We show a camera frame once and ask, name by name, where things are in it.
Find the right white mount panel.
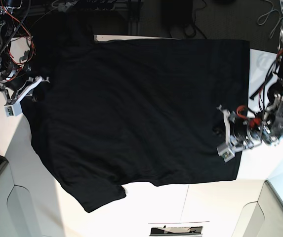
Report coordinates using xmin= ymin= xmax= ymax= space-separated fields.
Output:
xmin=231 ymin=180 xmax=283 ymax=237

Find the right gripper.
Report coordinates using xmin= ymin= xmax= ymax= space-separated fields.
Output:
xmin=0 ymin=76 xmax=50 ymax=104

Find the printed paper sheet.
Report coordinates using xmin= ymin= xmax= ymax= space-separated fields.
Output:
xmin=149 ymin=221 xmax=210 ymax=237

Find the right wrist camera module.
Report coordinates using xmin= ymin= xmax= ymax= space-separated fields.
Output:
xmin=4 ymin=102 xmax=22 ymax=117

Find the grey cable loop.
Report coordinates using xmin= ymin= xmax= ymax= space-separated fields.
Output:
xmin=256 ymin=0 xmax=283 ymax=39

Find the left white mount panel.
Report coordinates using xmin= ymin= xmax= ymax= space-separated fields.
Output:
xmin=0 ymin=162 xmax=42 ymax=237

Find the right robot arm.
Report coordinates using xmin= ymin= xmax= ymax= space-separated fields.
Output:
xmin=0 ymin=0 xmax=51 ymax=105

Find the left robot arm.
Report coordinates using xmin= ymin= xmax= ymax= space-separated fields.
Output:
xmin=217 ymin=0 xmax=283 ymax=160

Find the white mount panel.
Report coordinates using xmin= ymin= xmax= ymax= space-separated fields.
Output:
xmin=0 ymin=162 xmax=42 ymax=237
xmin=231 ymin=180 xmax=283 ymax=237

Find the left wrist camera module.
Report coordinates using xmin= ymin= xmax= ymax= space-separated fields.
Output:
xmin=217 ymin=143 xmax=235 ymax=163

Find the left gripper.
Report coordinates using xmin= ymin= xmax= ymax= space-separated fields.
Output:
xmin=217 ymin=105 xmax=262 ymax=152

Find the black t-shirt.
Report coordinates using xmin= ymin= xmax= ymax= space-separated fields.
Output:
xmin=22 ymin=16 xmax=250 ymax=213

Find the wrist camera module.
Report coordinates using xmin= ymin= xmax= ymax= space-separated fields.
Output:
xmin=217 ymin=143 xmax=235 ymax=163
xmin=4 ymin=102 xmax=22 ymax=117

